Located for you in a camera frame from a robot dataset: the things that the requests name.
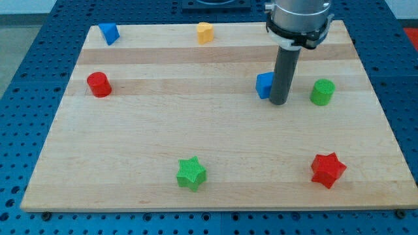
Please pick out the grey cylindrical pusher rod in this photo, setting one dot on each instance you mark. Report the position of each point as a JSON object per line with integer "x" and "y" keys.
{"x": 284, "y": 70}

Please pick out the blue cube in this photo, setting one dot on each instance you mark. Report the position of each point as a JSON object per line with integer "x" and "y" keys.
{"x": 263, "y": 84}

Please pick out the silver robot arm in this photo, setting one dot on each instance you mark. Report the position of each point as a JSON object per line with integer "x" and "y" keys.
{"x": 293, "y": 25}

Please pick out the red star block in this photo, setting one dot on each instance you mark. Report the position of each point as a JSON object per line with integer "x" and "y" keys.
{"x": 327, "y": 169}

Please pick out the green star block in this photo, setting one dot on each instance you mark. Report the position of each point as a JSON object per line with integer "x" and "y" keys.
{"x": 191, "y": 173}

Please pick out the green cylinder block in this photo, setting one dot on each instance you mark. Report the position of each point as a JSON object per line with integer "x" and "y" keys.
{"x": 322, "y": 92}

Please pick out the yellow heart block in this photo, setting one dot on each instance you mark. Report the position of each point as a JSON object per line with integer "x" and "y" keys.
{"x": 205, "y": 32}

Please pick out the wooden board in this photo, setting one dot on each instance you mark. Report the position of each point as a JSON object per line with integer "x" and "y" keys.
{"x": 173, "y": 98}

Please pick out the blue triangular block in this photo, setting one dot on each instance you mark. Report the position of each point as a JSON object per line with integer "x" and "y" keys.
{"x": 110, "y": 32}

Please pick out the red cylinder block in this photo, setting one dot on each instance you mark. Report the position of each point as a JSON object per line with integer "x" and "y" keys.
{"x": 99, "y": 84}

